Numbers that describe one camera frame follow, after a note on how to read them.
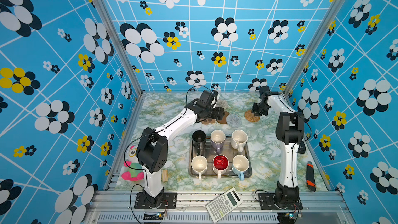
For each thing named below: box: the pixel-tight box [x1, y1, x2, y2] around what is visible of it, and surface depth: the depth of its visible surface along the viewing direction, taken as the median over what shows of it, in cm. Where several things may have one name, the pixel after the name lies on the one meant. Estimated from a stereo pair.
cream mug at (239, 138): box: [230, 129, 249, 153], surface depth 90 cm
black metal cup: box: [192, 129, 207, 157], surface depth 91 cm
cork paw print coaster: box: [199, 117, 216, 125], surface depth 104 cm
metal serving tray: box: [188, 136, 253, 179], surface depth 84 cm
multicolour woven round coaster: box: [216, 99, 229, 110], surface depth 114 cm
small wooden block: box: [162, 169, 169, 182], surface depth 82 cm
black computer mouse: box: [297, 141, 307, 154], surface depth 90 cm
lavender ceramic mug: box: [210, 129, 226, 154], surface depth 90 cm
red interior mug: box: [212, 154, 230, 179], surface depth 82 cm
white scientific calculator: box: [205, 187, 244, 223], surface depth 74 cm
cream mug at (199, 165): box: [190, 155, 208, 181], surface depth 79 cm
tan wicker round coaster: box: [244, 109, 261, 123], surface depth 107 cm
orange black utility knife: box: [306, 160, 317, 192], surface depth 82 cm
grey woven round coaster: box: [225, 113, 243, 129], surface depth 104 cm
